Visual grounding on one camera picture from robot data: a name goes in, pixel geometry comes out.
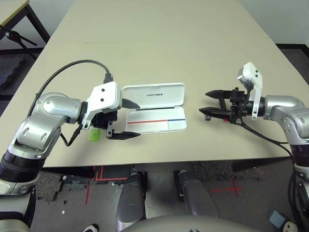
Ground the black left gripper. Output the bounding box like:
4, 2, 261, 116
93, 98, 141, 141

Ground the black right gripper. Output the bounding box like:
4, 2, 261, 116
198, 87, 254, 125

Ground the green translucent highlighter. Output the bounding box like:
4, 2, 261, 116
88, 128, 100, 143

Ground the white Unitree pencil case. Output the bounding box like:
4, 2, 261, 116
122, 83, 188, 134

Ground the grey robot right leg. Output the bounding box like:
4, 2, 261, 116
177, 170, 220, 218

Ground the white robot left foot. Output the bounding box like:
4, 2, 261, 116
82, 223, 99, 232

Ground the white robot foot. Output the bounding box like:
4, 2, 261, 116
82, 223, 99, 232
282, 221, 299, 232

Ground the grey robot torso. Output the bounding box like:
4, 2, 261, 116
123, 216, 273, 232

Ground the blue grey floor pedal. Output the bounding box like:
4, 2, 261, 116
267, 209, 289, 229

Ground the black tripod stand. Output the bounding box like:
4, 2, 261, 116
0, 24, 38, 60

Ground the white robot right foot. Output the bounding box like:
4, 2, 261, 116
282, 221, 299, 232

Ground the side table with black legs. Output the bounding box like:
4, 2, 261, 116
0, 0, 51, 53

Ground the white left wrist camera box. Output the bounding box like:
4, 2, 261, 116
82, 81, 121, 130

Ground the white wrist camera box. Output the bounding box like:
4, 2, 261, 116
236, 62, 264, 121
82, 81, 121, 130

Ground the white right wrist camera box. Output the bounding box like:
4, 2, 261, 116
236, 62, 264, 121

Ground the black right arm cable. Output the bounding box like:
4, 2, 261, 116
238, 119, 306, 232

